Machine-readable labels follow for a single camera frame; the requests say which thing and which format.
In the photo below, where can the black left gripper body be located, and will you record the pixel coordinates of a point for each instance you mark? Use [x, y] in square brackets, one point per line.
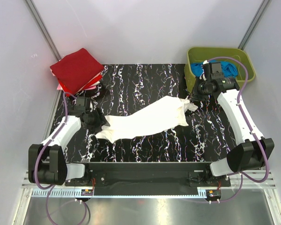
[100, 120]

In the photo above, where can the left aluminium frame post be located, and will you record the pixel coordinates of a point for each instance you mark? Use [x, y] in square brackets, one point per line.
[42, 27]

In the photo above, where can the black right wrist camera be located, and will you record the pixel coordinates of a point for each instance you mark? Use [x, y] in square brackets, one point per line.
[212, 71]

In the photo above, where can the white t-shirt with robot print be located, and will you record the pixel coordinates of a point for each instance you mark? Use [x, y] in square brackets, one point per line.
[165, 113]

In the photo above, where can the aluminium frame post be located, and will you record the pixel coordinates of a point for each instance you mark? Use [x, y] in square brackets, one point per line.
[254, 23]
[42, 27]

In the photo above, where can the folded pink t-shirt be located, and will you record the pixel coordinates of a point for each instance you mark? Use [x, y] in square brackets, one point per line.
[59, 87]

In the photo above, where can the grey slotted cable duct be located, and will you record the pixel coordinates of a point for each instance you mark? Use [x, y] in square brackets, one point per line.
[100, 192]

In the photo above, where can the crumpled blue t-shirt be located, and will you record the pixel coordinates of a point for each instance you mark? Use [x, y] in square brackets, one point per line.
[228, 69]

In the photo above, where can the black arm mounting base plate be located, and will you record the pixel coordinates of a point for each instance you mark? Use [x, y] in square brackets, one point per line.
[193, 174]

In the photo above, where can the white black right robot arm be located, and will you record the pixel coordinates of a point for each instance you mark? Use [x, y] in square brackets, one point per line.
[252, 149]

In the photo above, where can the folded dark red t-shirt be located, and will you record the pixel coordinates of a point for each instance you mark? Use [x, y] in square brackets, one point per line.
[76, 69]

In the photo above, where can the olive green plastic bin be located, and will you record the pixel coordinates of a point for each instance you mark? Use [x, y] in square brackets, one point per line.
[196, 55]

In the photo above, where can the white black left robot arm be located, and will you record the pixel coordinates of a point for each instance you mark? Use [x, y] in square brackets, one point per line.
[46, 162]

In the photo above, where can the right aluminium frame post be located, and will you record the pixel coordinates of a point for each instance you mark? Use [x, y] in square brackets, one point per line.
[254, 23]

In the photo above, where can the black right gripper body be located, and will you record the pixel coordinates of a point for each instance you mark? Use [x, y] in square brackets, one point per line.
[195, 91]

